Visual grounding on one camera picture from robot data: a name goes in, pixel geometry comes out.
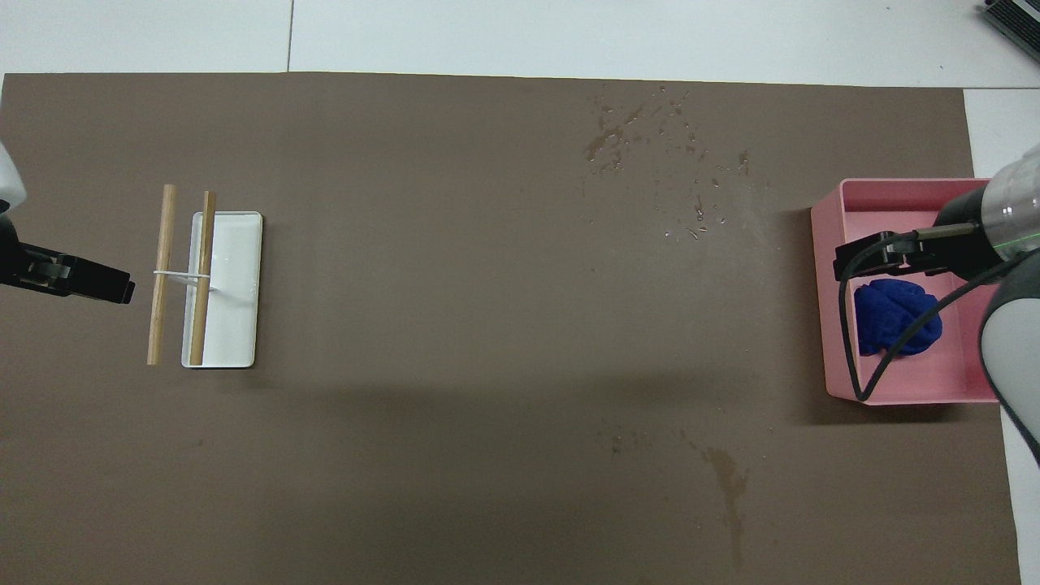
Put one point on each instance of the scattered water splatter patch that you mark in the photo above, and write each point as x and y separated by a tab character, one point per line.
605	146

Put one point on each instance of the pink plastic bin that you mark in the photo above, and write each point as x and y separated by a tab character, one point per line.
918	382

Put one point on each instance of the brown table mat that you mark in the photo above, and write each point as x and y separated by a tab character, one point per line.
487	325

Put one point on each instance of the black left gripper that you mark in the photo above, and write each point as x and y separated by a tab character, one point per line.
12	260

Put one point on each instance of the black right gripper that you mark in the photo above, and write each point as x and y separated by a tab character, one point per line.
963	248

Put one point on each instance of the grey ribbed metal device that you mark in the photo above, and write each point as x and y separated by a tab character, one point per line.
1020	20

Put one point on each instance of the blue microfiber towel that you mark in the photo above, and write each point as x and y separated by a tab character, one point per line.
886	317

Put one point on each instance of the white rack with wooden rods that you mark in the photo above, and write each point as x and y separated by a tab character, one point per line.
231	325

